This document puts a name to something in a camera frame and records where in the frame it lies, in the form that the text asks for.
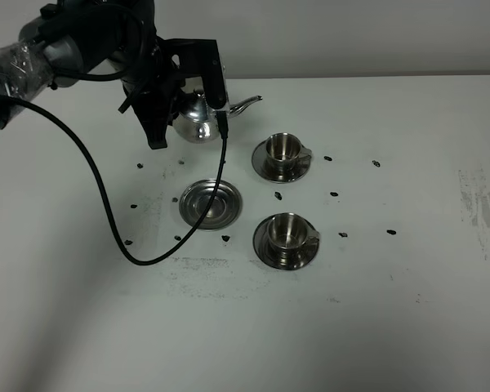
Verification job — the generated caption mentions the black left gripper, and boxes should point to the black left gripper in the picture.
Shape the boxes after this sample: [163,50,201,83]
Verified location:
[120,36,184,149]

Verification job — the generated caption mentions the stainless steel teapot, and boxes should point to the stainless steel teapot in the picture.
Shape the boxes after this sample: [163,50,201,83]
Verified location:
[171,87,264,145]

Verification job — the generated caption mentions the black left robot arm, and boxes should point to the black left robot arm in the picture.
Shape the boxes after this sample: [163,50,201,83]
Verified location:
[0,1,181,149]

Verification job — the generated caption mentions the far stainless steel saucer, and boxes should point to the far stainless steel saucer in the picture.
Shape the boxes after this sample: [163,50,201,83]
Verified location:
[252,141,311,184]

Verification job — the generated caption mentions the stainless steel saucer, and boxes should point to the stainless steel saucer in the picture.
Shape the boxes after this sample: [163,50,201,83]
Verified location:
[252,141,311,184]
[252,214,321,270]

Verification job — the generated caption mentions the steel saucer under teapot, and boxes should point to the steel saucer under teapot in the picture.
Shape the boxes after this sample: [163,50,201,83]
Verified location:
[179,179,243,230]

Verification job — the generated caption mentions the far stainless steel teacup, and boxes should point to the far stainless steel teacup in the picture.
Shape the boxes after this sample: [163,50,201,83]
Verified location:
[266,133,312,172]

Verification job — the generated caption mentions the stainless steel teacup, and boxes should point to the stainless steel teacup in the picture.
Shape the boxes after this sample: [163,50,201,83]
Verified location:
[266,133,312,172]
[266,212,320,252]

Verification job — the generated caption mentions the near stainless steel teacup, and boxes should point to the near stainless steel teacup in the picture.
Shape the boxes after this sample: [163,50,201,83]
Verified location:
[266,212,320,252]

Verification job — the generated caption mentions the near stainless steel saucer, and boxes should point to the near stainless steel saucer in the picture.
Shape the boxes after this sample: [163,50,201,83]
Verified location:
[252,214,321,270]

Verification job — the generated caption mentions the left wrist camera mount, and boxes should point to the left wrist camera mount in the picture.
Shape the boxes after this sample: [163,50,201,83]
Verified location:
[162,38,229,112]

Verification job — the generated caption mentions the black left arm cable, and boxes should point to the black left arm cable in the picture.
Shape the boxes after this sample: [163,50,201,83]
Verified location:
[0,0,229,266]

